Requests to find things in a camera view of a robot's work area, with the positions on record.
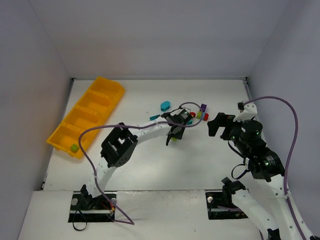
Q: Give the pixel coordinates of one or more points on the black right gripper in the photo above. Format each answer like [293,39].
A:
[223,126]

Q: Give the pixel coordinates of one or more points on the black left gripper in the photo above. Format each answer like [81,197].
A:
[173,124]

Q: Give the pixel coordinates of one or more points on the green blue red lego stack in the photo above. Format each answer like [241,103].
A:
[202,116]

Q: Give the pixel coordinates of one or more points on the purple small lego cube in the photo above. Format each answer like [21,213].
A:
[203,107]

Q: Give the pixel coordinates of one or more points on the rainbow curved lego stack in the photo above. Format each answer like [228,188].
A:
[193,115]

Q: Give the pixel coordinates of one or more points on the small green lego brick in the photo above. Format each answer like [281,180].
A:
[74,148]

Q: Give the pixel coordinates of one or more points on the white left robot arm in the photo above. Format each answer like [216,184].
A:
[119,145]

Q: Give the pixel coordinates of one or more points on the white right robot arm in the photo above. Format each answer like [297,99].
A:
[284,222]

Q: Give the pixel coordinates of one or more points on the teal flat lego brick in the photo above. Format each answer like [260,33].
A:
[154,117]

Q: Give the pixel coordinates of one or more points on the teal rounded lego brick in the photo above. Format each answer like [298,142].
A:
[165,106]

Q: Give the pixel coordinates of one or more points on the yellow divided plastic tray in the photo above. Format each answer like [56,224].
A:
[91,110]

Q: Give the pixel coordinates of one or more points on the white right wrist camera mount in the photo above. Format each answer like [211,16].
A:
[247,111]

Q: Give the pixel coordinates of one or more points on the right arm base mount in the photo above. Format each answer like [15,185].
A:
[218,209]

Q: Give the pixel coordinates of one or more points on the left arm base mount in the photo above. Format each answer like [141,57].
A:
[99,210]

